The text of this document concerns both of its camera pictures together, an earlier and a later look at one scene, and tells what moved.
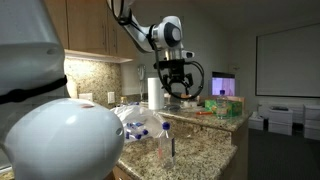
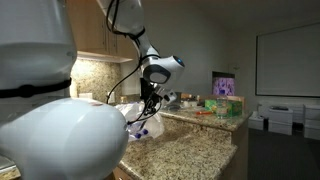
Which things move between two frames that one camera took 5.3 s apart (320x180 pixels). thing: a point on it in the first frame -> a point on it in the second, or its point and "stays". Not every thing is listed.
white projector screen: [287, 64] stays
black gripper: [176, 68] -> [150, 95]
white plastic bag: [139, 122] stays
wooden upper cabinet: [88, 29] stays
